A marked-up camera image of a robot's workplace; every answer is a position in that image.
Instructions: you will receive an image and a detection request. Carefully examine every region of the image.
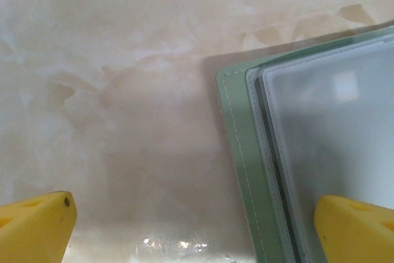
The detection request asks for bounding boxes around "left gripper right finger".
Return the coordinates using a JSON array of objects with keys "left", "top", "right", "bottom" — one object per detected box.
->
[{"left": 313, "top": 194, "right": 394, "bottom": 263}]

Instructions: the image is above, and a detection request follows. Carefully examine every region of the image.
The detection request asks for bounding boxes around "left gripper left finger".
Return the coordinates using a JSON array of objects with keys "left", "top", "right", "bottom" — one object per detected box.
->
[{"left": 0, "top": 191, "right": 78, "bottom": 263}]

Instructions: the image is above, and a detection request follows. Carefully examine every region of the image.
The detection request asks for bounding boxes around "green card holder wallet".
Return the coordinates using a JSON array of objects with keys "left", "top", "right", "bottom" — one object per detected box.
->
[{"left": 215, "top": 24, "right": 394, "bottom": 263}]

